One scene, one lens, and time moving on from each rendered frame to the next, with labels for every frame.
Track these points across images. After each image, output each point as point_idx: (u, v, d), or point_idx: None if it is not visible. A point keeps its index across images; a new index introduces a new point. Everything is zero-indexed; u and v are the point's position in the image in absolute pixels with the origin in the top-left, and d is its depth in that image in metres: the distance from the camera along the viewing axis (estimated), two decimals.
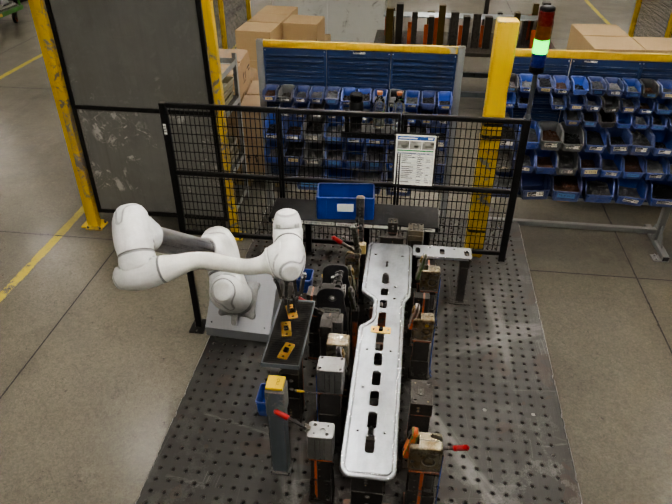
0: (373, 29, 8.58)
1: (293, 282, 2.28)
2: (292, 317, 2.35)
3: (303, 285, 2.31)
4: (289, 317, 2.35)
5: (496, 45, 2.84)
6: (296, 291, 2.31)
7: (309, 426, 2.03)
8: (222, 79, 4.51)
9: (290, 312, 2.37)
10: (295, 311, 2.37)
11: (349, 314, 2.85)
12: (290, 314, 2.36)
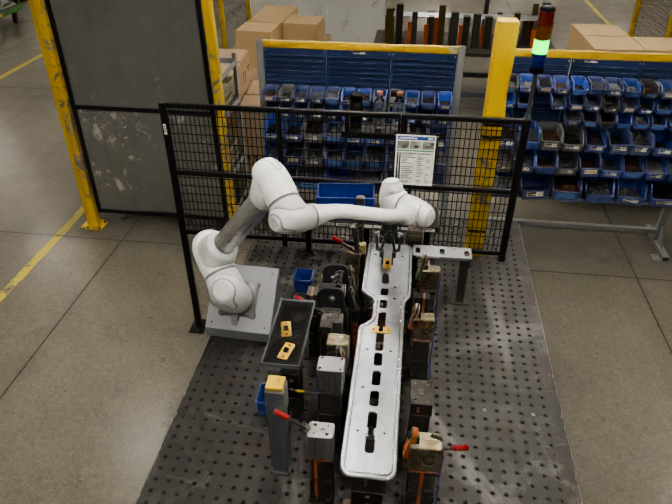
0: (373, 29, 8.58)
1: (391, 239, 2.81)
2: (386, 267, 2.87)
3: (400, 243, 2.82)
4: (384, 267, 2.88)
5: (496, 45, 2.84)
6: (394, 247, 2.84)
7: (309, 426, 2.03)
8: (222, 79, 4.51)
9: (386, 263, 2.90)
10: (390, 264, 2.90)
11: (349, 314, 2.85)
12: (385, 265, 2.89)
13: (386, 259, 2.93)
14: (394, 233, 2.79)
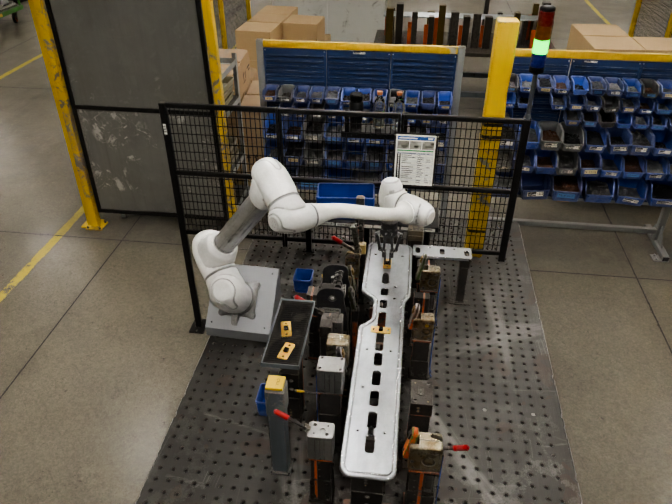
0: (373, 29, 8.58)
1: (390, 238, 2.81)
2: (386, 267, 2.87)
3: (398, 243, 2.82)
4: (383, 267, 2.88)
5: (496, 45, 2.84)
6: (392, 247, 2.84)
7: (309, 426, 2.03)
8: (222, 79, 4.51)
9: (386, 263, 2.90)
10: (390, 264, 2.90)
11: (349, 314, 2.85)
12: (385, 265, 2.89)
13: (386, 259, 2.93)
14: (394, 232, 2.79)
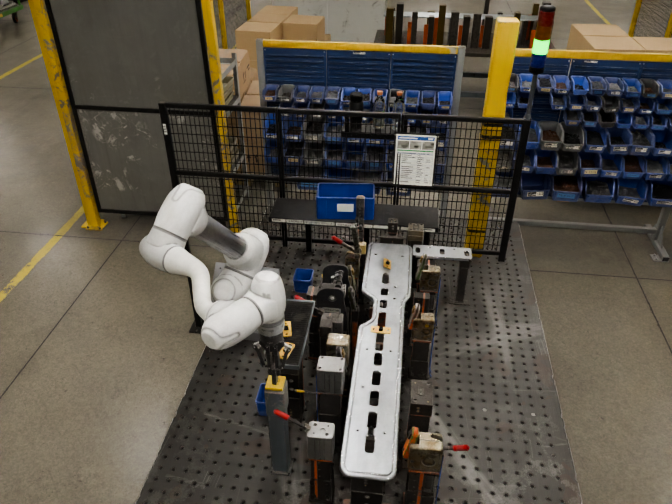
0: (373, 29, 8.58)
1: (274, 353, 1.97)
2: (386, 266, 2.87)
3: (285, 358, 1.99)
4: (384, 265, 2.87)
5: (496, 45, 2.84)
6: (277, 363, 2.01)
7: (309, 426, 2.03)
8: (222, 79, 4.51)
9: (386, 263, 2.90)
10: (390, 265, 2.90)
11: (349, 314, 2.85)
12: (385, 264, 2.89)
13: (386, 259, 2.93)
14: (279, 345, 1.96)
